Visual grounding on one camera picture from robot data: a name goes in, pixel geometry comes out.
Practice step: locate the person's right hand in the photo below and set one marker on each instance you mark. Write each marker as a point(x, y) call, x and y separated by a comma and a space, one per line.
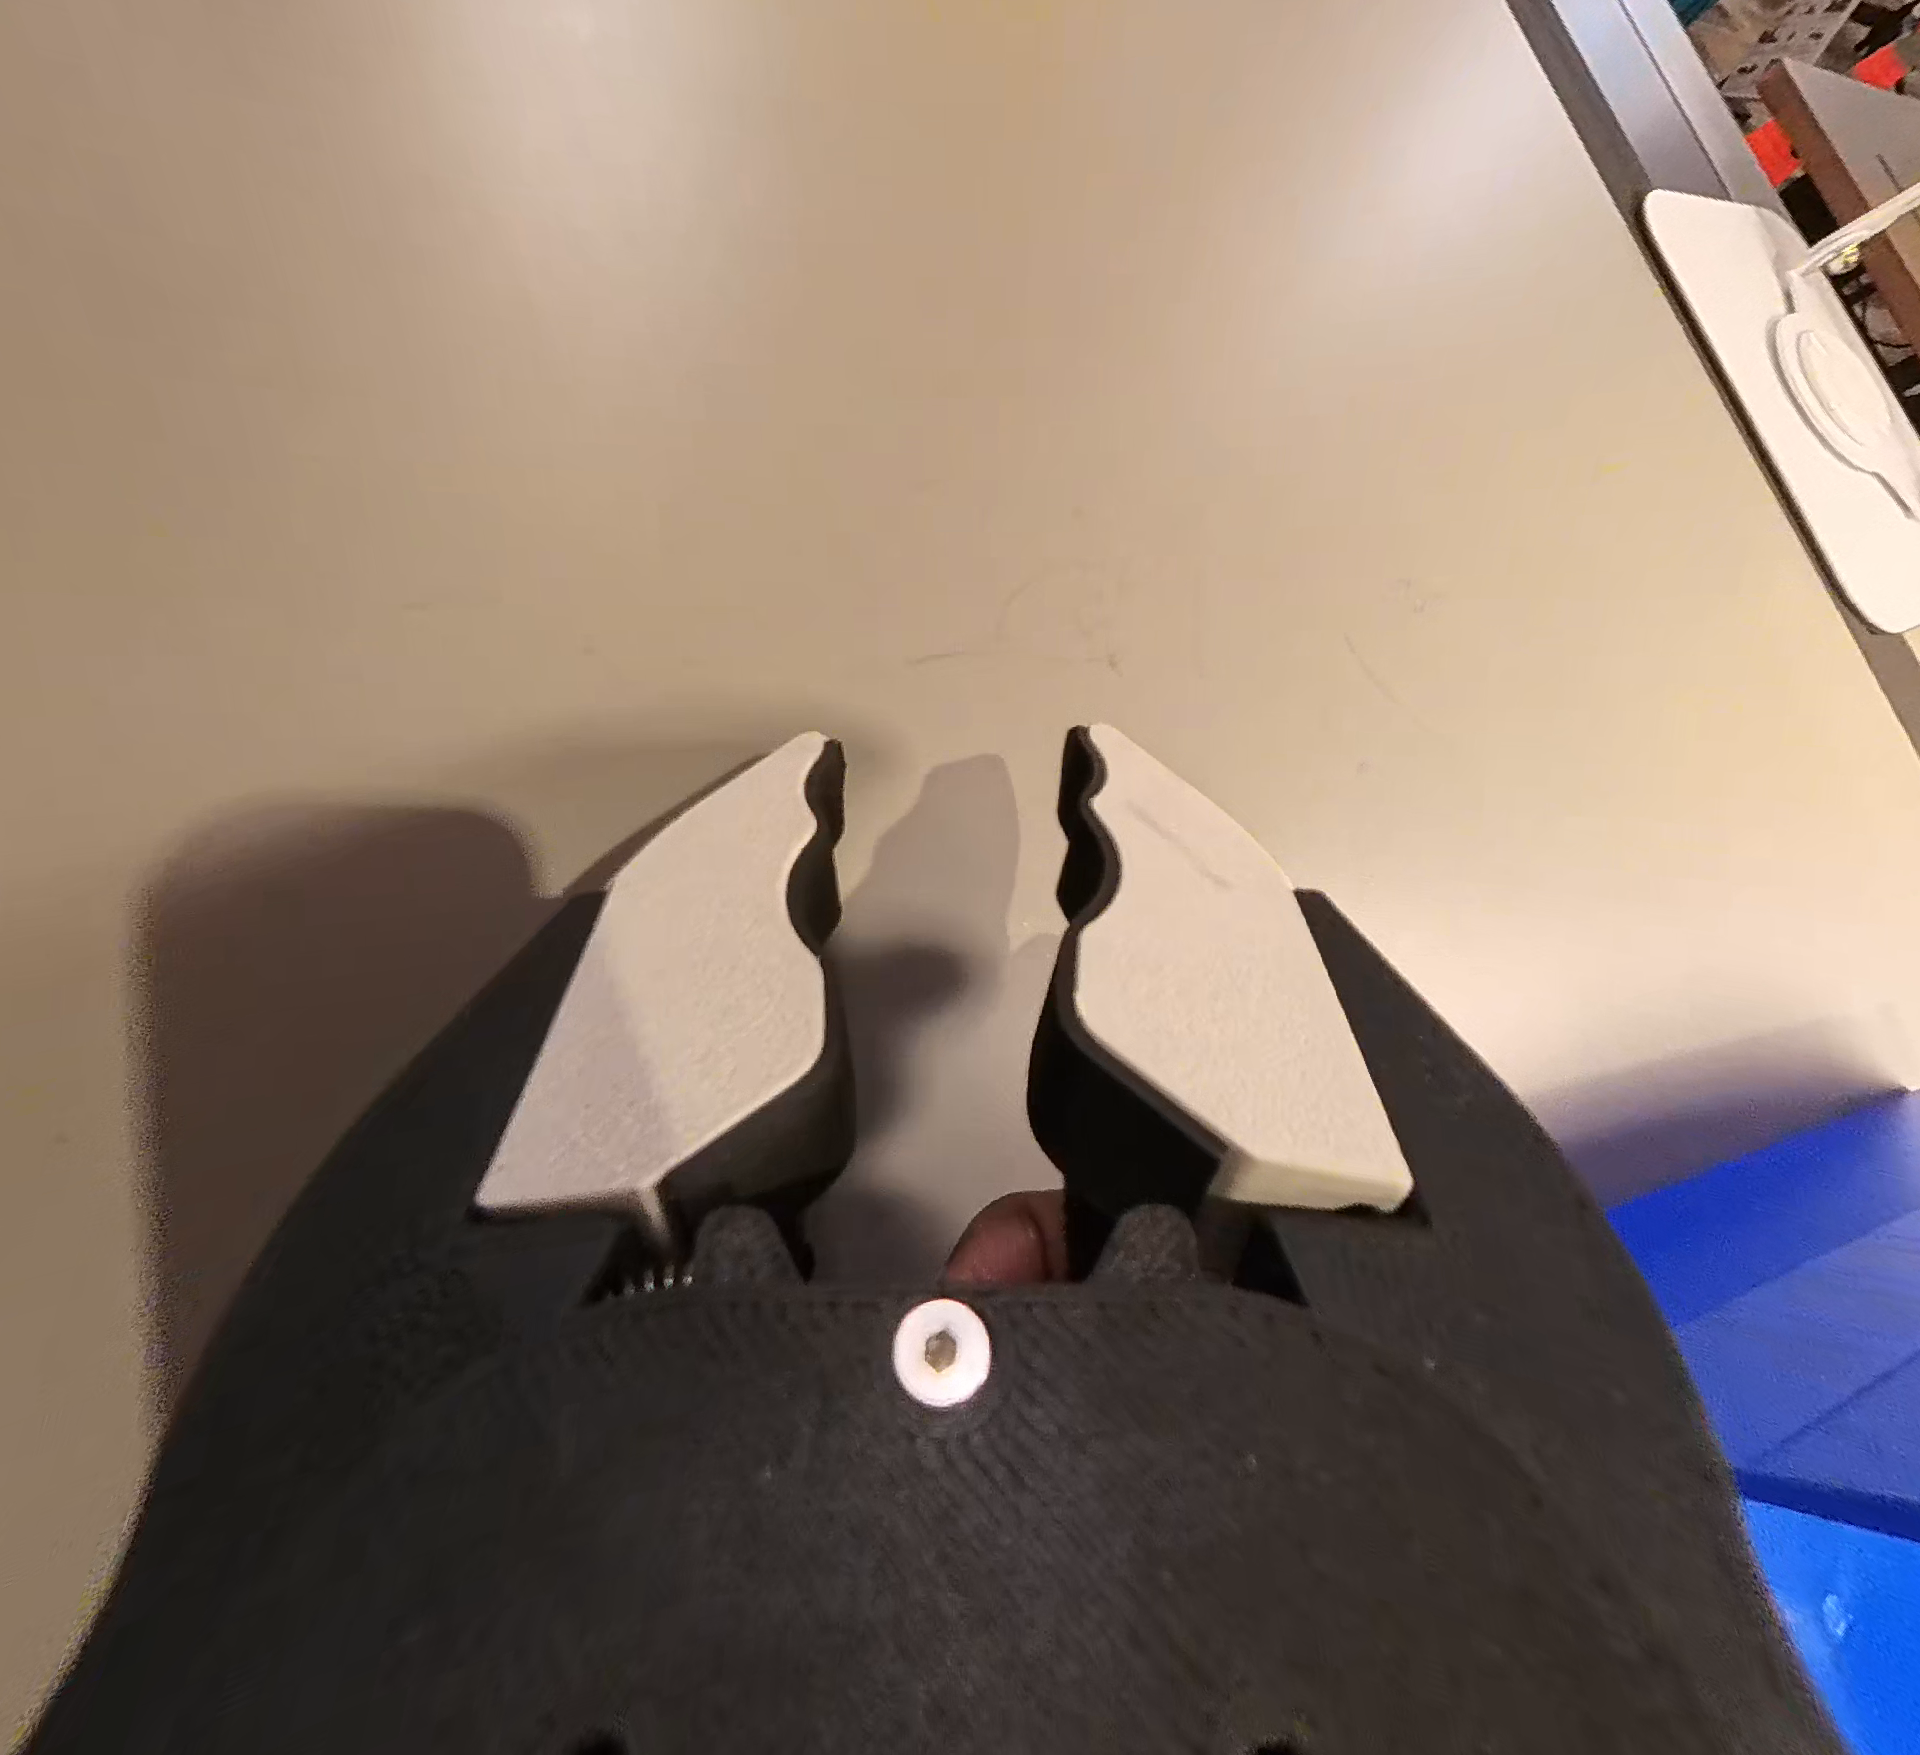
point(1012, 1237)

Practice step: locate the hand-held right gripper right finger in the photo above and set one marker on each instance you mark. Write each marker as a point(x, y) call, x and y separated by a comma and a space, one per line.
point(1230, 1020)

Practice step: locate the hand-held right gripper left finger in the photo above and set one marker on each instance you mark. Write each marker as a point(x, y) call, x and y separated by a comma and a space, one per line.
point(690, 1006)

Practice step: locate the white document stand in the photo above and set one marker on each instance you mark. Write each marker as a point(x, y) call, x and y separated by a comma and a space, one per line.
point(1786, 391)

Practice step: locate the blue plastic bin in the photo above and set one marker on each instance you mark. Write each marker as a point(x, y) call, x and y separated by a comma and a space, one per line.
point(1799, 1337)

